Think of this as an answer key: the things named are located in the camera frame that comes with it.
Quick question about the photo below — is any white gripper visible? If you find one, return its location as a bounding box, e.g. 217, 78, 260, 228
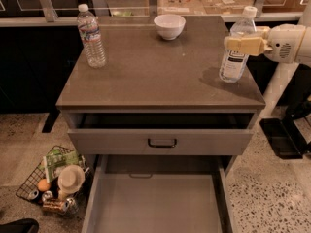
224, 24, 307, 63

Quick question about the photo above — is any blue plastic bottle white cap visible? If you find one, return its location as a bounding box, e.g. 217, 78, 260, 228
219, 6, 258, 83

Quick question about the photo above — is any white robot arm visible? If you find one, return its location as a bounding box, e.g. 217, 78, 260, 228
224, 1, 311, 118

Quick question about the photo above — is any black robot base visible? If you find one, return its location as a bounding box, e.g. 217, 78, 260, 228
259, 98, 311, 159

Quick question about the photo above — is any grey drawer cabinet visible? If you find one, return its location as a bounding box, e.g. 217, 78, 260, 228
55, 15, 267, 233

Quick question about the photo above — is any clear water bottle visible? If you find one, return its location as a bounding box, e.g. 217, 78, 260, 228
77, 4, 106, 68

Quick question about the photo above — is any grey top drawer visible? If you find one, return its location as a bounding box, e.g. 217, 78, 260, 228
64, 113, 254, 155

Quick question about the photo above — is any grey drawer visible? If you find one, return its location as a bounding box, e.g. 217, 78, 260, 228
64, 113, 254, 155
82, 155, 238, 233

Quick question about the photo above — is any grey middle drawer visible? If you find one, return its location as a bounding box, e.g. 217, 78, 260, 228
82, 155, 238, 233

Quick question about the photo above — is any white bowl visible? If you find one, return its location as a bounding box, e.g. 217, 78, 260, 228
154, 15, 186, 40

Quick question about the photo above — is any beige round lid container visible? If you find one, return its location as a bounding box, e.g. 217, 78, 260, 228
57, 165, 86, 194

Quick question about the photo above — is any green chip bag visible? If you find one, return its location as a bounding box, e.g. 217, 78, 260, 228
43, 146, 86, 183

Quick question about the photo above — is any orange fruit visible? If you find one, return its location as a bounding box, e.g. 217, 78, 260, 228
37, 179, 52, 192

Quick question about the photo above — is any silver soda can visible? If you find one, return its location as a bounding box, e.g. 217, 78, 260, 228
42, 190, 54, 202

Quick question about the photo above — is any brown patterned can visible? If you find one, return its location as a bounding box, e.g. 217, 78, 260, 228
43, 199, 69, 214

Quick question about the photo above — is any black object bottom left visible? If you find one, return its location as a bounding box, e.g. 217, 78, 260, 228
0, 218, 39, 233

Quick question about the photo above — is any black drawer handle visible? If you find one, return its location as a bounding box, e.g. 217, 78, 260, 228
148, 139, 177, 149

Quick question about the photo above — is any grey metal railing frame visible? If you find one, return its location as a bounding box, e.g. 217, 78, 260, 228
0, 0, 311, 27

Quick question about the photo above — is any black wire basket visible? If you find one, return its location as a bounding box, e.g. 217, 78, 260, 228
16, 156, 91, 215

